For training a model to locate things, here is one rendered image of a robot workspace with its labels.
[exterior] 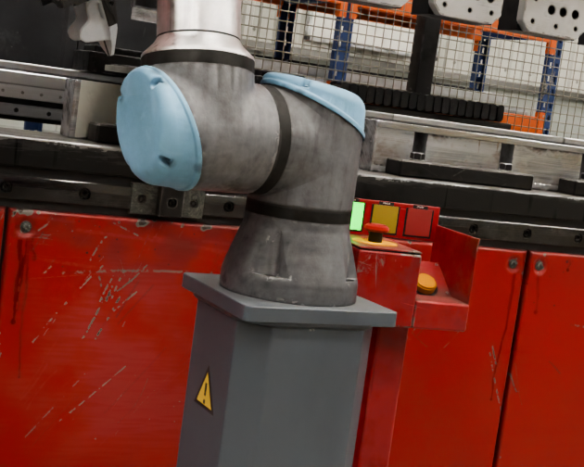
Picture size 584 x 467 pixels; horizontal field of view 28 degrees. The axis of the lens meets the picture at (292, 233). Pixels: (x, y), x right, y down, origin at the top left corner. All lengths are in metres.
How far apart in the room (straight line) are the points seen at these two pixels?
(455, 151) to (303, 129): 1.07
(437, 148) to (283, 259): 1.05
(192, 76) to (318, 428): 0.39
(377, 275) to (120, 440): 0.50
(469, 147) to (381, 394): 0.59
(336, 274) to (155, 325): 0.72
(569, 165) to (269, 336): 1.31
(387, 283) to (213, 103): 0.71
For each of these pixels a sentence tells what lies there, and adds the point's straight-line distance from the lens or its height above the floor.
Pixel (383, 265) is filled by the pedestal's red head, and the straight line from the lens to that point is 1.78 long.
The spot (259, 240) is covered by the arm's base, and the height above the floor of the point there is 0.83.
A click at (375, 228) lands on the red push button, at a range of 1.82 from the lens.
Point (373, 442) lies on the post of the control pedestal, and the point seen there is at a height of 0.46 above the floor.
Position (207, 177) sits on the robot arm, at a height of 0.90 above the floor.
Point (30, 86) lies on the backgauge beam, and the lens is 2.18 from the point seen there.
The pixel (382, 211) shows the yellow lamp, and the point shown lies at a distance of 1.93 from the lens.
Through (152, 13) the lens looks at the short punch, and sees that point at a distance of 1.99.
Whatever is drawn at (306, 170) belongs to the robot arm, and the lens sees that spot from 1.20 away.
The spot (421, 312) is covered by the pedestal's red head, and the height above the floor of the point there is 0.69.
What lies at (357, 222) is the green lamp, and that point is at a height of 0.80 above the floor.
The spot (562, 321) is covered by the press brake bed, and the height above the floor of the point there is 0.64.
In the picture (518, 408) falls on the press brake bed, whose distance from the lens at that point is 2.29.
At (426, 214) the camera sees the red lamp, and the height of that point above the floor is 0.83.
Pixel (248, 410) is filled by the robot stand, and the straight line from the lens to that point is 1.21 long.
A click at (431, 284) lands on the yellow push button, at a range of 1.88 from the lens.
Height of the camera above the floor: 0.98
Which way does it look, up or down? 6 degrees down
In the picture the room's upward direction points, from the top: 8 degrees clockwise
